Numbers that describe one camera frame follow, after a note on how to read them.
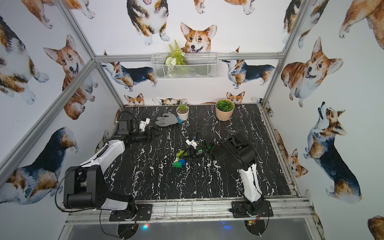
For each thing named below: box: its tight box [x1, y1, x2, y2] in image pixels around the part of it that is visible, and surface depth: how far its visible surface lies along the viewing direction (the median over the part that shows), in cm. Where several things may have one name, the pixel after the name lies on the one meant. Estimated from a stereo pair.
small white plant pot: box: [176, 105, 190, 121], surface depth 109 cm
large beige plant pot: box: [215, 99, 235, 122], surface depth 108 cm
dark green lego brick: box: [173, 161, 183, 168], surface depth 90 cm
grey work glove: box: [155, 113, 178, 127], surface depth 112 cm
